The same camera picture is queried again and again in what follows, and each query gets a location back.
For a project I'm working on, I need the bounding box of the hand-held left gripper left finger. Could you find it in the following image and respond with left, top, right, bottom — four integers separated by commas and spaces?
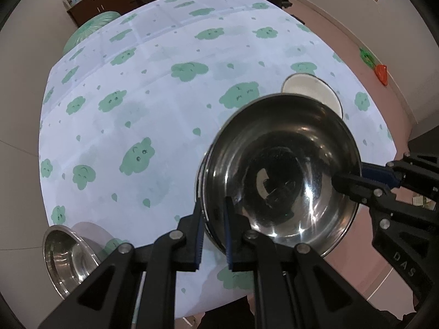
38, 204, 204, 329

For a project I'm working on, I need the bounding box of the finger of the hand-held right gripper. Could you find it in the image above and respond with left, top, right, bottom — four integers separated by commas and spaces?
332, 173, 398, 210
362, 154, 439, 189

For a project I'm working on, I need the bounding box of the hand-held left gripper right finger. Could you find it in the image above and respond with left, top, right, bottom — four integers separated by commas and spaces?
223, 196, 378, 329

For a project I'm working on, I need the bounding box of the large steel bowl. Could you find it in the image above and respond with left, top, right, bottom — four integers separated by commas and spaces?
195, 144, 234, 258

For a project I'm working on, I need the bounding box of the medium steel bowl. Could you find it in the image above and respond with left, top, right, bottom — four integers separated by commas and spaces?
204, 93, 363, 258

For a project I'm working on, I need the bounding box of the orange plastic toy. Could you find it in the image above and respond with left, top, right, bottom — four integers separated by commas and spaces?
375, 64, 389, 86

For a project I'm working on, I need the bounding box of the white enamel plate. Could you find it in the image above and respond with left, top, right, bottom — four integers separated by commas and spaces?
282, 73, 344, 120

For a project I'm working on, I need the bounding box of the green plastic toy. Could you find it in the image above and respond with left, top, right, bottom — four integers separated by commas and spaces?
359, 46, 376, 70

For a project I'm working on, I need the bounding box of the small steel bowl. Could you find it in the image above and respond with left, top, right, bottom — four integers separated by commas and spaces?
43, 225, 101, 300

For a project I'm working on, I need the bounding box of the green cloud print tablecloth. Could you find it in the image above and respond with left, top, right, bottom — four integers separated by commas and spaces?
38, 0, 398, 320

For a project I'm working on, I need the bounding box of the green round stool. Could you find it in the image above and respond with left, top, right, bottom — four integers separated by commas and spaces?
62, 11, 121, 56

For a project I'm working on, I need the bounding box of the brown wooden cabinet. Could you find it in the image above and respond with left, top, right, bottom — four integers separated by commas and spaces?
63, 0, 152, 29

